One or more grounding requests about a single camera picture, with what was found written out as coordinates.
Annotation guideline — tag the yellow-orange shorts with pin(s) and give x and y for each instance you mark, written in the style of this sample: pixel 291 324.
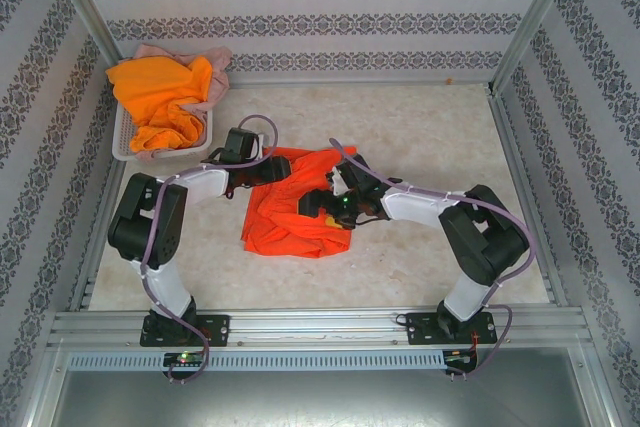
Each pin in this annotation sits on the yellow-orange shorts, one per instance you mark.
pixel 160 92

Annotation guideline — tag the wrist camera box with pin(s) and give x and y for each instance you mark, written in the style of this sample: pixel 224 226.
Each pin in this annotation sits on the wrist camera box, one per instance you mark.
pixel 337 183
pixel 262 146

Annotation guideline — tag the aluminium mounting rail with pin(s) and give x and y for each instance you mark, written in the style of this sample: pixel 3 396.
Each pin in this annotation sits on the aluminium mounting rail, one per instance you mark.
pixel 310 327

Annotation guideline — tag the white plastic basket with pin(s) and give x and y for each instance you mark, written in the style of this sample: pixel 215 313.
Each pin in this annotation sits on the white plastic basket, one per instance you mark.
pixel 122 132

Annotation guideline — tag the pink shorts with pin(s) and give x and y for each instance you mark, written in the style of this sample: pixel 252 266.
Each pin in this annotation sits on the pink shorts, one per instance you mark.
pixel 220 59

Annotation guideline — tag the aluminium frame post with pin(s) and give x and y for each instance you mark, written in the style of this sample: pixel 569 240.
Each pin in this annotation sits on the aluminium frame post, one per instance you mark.
pixel 85 2
pixel 537 7

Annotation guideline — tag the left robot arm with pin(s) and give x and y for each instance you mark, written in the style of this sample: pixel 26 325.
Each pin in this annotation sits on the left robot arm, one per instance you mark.
pixel 145 232

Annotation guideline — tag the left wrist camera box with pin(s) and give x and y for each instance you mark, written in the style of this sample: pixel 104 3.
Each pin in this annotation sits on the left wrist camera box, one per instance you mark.
pixel 262 146

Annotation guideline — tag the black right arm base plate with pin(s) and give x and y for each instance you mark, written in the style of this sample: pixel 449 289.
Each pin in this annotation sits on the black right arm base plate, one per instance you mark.
pixel 420 329

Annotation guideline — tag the grey metal sheet panel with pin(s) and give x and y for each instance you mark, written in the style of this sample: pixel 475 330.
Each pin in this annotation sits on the grey metal sheet panel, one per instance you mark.
pixel 310 397

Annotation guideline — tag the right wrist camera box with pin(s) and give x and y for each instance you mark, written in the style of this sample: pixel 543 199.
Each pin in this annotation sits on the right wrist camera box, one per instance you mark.
pixel 337 183

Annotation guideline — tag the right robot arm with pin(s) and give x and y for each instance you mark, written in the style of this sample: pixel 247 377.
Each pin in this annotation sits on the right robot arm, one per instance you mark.
pixel 480 242

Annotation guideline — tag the aluminium table edge rail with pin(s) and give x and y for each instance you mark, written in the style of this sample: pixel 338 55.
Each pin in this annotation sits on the aluminium table edge rail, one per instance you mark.
pixel 505 137
pixel 350 83
pixel 102 217

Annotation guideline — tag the red-orange shorts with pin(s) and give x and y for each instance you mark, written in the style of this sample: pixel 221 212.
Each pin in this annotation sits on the red-orange shorts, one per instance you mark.
pixel 280 227

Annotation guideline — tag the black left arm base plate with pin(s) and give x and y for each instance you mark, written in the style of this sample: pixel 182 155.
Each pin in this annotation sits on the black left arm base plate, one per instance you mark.
pixel 215 329

